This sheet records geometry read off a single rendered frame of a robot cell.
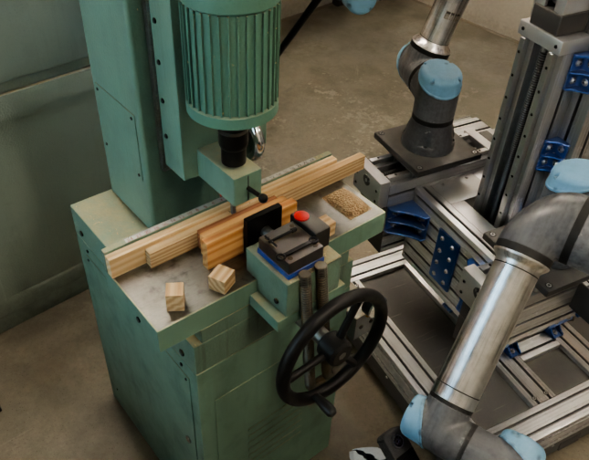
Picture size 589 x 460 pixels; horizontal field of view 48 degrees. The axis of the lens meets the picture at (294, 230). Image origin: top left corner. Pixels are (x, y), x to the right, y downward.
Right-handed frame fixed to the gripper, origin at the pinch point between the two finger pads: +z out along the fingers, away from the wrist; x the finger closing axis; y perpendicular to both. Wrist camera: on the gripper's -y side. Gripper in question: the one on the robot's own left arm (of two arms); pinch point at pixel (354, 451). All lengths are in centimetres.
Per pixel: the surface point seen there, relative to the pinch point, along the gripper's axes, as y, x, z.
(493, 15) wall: -49, 328, 207
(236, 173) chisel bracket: -53, 6, 23
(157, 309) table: -34.3, -18.0, 24.7
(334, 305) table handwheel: -27.4, 6.4, 2.2
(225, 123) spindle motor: -64, 2, 14
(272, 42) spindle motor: -75, 12, 6
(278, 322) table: -24.4, 0.2, 13.9
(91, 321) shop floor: 1, -5, 144
